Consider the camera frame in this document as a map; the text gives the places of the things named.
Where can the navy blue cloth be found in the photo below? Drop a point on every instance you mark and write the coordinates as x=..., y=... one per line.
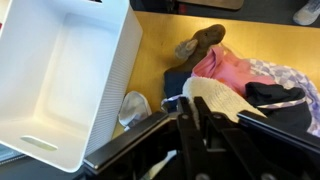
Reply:
x=280, y=115

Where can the white plastic storage container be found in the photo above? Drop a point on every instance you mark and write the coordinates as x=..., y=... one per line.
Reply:
x=66, y=83

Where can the purple checkered cloth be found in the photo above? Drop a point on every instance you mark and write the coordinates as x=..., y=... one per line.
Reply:
x=286, y=76

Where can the cream terry towel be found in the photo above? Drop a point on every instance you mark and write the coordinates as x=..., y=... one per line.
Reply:
x=220, y=95

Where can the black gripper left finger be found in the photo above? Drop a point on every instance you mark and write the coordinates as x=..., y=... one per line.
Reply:
x=133, y=136

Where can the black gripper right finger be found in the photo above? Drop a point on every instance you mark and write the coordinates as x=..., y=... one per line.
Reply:
x=283, y=133

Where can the magenta pink cloth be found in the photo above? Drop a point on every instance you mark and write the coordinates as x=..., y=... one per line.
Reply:
x=230, y=73

